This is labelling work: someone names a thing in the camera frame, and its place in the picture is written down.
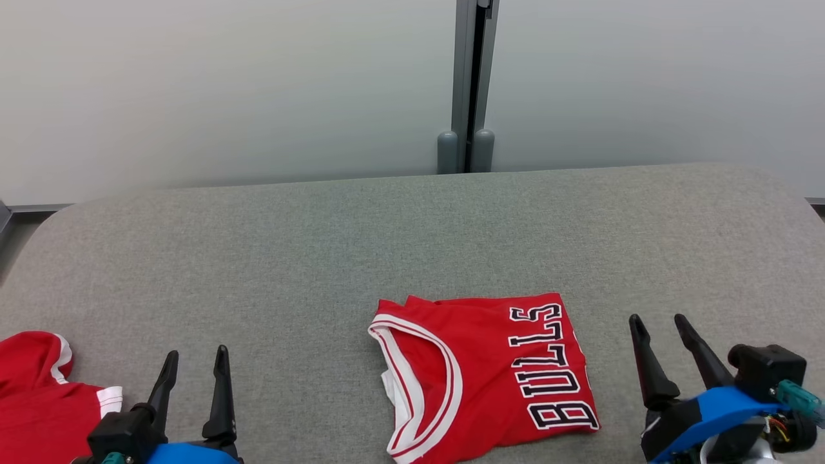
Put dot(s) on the grey metal frame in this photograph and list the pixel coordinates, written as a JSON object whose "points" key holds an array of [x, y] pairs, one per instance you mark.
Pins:
{"points": [[5, 216]]}

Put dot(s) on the red shorts with white stripes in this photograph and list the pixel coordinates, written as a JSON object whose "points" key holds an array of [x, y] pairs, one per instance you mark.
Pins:
{"points": [[38, 412]]}

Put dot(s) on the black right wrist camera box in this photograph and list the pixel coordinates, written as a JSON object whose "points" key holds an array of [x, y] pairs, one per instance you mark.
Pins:
{"points": [[767, 370]]}

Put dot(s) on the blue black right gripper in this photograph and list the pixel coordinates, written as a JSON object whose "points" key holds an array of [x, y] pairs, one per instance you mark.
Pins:
{"points": [[683, 425]]}

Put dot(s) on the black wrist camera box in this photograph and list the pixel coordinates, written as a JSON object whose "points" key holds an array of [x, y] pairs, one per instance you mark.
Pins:
{"points": [[767, 370], [126, 432]]}

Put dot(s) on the grey cylinder post cap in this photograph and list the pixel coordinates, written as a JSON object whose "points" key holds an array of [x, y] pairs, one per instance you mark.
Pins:
{"points": [[483, 151], [447, 154]]}

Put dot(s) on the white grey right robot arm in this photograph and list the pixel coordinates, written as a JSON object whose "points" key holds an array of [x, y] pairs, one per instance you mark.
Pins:
{"points": [[735, 448]]}

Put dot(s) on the grey metal partition post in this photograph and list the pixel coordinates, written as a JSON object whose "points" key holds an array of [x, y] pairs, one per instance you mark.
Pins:
{"points": [[461, 64]]}

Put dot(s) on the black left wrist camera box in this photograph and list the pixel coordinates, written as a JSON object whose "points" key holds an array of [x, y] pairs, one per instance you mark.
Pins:
{"points": [[126, 432]]}

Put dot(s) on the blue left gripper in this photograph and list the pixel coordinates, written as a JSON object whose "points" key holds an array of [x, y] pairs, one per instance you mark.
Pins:
{"points": [[193, 454]]}

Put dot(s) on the teal left camera plug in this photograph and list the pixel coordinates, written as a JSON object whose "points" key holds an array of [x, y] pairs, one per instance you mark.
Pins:
{"points": [[113, 458]]}

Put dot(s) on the teal camera plug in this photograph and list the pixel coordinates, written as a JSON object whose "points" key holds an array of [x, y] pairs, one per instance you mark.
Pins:
{"points": [[799, 396], [113, 458]]}

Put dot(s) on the red Bulls jersey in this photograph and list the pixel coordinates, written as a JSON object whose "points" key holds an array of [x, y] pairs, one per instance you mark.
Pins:
{"points": [[477, 361]]}

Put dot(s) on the teal right camera plug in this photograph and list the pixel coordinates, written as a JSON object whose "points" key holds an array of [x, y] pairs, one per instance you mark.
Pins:
{"points": [[799, 396]]}

